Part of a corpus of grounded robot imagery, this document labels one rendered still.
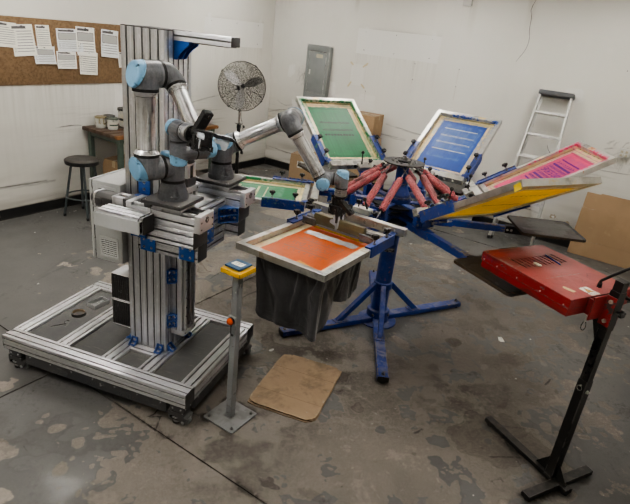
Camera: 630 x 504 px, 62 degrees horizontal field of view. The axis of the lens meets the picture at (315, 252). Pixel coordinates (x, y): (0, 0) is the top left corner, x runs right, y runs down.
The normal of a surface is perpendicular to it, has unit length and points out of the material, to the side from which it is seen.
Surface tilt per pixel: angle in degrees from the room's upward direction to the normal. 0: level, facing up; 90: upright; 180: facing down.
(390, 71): 90
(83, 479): 0
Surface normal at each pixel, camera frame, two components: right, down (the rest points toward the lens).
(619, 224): -0.52, 0.07
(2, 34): 0.83, 0.26
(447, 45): -0.55, 0.27
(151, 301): -0.33, 0.33
